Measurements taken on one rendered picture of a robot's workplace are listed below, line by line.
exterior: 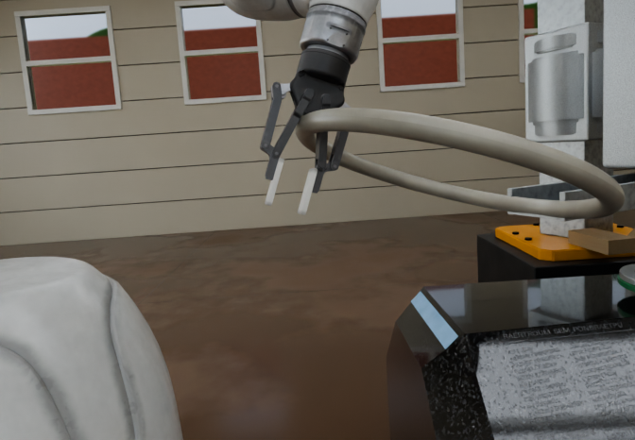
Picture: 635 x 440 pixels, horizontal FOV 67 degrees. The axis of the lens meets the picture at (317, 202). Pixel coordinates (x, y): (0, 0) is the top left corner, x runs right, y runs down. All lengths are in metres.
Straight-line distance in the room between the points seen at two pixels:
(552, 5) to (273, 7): 1.47
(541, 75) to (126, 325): 1.87
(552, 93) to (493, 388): 1.24
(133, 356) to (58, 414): 0.05
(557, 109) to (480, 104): 5.65
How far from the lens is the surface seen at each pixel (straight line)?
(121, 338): 0.27
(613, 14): 1.29
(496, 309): 1.19
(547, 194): 1.05
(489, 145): 0.55
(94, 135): 7.78
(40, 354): 0.26
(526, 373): 1.06
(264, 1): 0.81
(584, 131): 1.97
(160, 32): 7.60
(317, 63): 0.70
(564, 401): 1.07
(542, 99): 2.01
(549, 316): 1.17
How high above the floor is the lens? 1.21
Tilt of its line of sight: 7 degrees down
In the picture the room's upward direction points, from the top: 4 degrees counter-clockwise
